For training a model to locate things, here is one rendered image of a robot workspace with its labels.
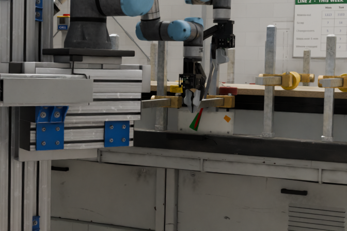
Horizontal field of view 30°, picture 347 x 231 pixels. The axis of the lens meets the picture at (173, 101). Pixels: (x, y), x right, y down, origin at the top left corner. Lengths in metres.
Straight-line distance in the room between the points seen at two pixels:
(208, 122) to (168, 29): 0.62
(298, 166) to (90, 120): 1.07
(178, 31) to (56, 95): 0.67
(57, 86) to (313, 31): 8.41
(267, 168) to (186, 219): 0.60
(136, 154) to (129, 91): 0.98
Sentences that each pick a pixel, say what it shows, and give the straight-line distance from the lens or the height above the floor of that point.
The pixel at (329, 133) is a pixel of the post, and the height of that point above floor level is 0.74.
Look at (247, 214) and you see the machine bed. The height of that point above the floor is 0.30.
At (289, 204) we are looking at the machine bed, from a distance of 3.04.
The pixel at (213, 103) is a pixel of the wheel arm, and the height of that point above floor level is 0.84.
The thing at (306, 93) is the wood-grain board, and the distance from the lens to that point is 2.88.
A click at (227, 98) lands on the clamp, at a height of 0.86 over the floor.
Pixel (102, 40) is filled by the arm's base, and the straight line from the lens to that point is 2.03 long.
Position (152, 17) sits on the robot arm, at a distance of 2.41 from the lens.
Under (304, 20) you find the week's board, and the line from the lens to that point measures 10.13.
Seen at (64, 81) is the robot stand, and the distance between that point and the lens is 1.85.
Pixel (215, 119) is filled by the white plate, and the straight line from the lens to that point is 2.82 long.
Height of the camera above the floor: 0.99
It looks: 3 degrees down
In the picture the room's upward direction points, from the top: 1 degrees clockwise
